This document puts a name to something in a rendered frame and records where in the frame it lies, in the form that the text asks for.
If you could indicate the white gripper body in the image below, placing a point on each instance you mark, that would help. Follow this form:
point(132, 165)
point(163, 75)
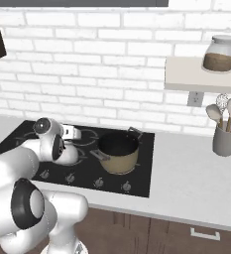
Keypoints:
point(76, 133)

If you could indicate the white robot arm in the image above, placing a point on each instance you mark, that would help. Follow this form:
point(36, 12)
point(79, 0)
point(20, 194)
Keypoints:
point(8, 172)

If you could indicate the black hob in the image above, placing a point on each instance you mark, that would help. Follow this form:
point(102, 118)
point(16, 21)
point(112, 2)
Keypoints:
point(87, 165)

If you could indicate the grey hob knob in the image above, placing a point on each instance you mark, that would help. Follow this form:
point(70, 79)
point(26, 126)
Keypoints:
point(98, 182)
point(126, 186)
point(44, 174)
point(70, 178)

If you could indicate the tan pot with dark inside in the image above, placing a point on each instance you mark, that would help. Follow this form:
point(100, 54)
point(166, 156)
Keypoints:
point(120, 160)

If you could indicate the brown cupboard door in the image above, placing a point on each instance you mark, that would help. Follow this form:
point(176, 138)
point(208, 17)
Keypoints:
point(103, 234)

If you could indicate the brown narrow cupboard panel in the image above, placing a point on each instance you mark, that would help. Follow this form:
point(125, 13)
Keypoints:
point(138, 234)

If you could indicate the pale wooden spoon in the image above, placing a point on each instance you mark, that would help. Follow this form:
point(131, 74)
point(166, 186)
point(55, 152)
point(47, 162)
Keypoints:
point(214, 112)

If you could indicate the grey utensil pot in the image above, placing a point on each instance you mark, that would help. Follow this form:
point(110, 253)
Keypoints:
point(225, 143)

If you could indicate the metal whisk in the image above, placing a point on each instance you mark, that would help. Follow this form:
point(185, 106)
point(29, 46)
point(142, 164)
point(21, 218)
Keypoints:
point(222, 100)

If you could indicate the glass jar with brown filling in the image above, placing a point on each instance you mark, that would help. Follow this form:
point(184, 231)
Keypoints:
point(219, 58)

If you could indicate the brown drawer front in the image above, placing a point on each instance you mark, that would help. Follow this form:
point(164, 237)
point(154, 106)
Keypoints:
point(203, 244)

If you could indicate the grey wall socket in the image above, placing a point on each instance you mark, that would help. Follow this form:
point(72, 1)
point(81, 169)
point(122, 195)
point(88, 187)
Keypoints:
point(195, 98)

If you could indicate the beige wall shelf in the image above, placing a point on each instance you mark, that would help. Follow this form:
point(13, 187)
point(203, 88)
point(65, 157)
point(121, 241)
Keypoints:
point(193, 77)

